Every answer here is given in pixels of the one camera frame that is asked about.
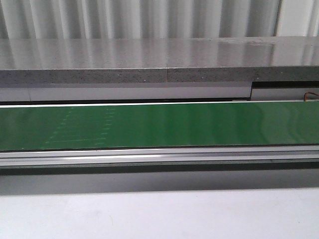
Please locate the aluminium conveyor frame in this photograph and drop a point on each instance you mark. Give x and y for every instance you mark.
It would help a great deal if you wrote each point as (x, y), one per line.
(151, 155)

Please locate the white pleated curtain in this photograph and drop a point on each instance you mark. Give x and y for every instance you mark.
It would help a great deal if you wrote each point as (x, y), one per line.
(134, 19)

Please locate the grey stone shelf slab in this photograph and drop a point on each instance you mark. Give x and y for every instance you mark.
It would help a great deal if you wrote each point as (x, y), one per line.
(112, 61)

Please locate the grey metal rail channel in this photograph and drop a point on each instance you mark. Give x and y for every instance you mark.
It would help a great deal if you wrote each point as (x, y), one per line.
(211, 91)

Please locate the green conveyor belt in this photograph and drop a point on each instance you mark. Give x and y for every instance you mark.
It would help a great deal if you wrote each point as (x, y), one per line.
(158, 125)

